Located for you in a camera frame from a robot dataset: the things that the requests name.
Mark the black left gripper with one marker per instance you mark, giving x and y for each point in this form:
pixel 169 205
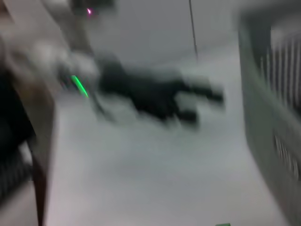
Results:
pixel 145 94

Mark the green stepped brick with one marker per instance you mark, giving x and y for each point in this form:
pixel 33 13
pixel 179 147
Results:
pixel 223 224

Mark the grey perforated storage bin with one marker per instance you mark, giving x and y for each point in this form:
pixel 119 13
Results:
pixel 258 117

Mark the dark robot torso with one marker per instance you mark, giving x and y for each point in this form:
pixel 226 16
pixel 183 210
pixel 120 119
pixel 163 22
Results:
pixel 14 131

